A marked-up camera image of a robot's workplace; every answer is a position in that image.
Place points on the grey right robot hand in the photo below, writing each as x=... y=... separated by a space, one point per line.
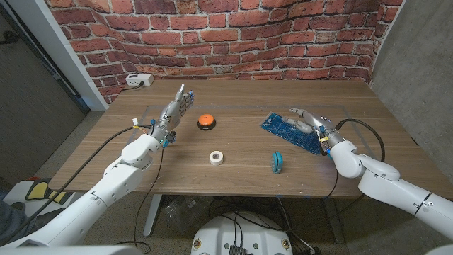
x=320 y=124

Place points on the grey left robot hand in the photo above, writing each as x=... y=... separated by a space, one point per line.
x=171 y=115

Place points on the blue circuit board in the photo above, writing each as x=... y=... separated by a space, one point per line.
x=279 y=130

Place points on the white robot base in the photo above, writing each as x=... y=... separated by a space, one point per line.
x=219 y=233

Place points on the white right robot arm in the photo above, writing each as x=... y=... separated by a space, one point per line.
x=389 y=184

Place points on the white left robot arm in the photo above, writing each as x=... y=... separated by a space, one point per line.
x=102 y=191

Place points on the orange button with black base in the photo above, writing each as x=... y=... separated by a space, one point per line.
x=206 y=119

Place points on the white tape roll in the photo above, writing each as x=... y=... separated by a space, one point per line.
x=216 y=162

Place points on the white power strip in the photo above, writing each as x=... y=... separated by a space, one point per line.
x=138 y=79

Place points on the printed brick backdrop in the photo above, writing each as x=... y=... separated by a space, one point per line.
x=230 y=42

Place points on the grey table leg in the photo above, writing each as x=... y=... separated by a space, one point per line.
x=333 y=221
x=153 y=216

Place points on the clear plastic bag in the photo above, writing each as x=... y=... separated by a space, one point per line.
x=184 y=212

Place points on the black electronics block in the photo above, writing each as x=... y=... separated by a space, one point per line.
x=238 y=250

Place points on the yellow and black floor object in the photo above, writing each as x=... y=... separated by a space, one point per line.
x=39 y=189

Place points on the person's leg in jeans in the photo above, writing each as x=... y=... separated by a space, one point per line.
x=10 y=219

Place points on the white door frame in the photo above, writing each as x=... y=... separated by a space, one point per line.
x=60 y=53

